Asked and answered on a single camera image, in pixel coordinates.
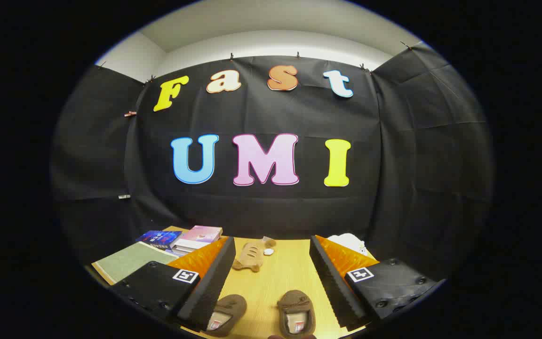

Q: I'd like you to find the white stuffed toy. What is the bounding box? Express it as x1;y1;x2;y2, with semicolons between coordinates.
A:
327;233;368;258

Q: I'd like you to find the brown fuzzy slipper shoe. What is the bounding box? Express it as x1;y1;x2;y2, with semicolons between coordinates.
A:
207;294;248;337
277;290;317;338

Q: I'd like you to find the cream fabric storage box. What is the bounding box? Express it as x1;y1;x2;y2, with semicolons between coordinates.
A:
91;242;180;286

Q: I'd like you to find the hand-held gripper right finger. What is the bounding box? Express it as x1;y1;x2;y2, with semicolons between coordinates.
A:
310;234;446;330

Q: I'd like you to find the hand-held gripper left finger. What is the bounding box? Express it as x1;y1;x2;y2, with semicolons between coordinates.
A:
110;235;237;332

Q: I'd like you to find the brown plush toy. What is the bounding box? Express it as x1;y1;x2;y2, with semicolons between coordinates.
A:
232;237;277;273

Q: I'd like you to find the pink cover book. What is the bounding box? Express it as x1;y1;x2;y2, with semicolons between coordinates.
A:
177;225;223;248

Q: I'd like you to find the white-edged book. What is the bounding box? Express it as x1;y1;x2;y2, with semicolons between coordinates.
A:
173;240;215;253

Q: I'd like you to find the blue cover book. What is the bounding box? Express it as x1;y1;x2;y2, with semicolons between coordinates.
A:
135;230;183;250

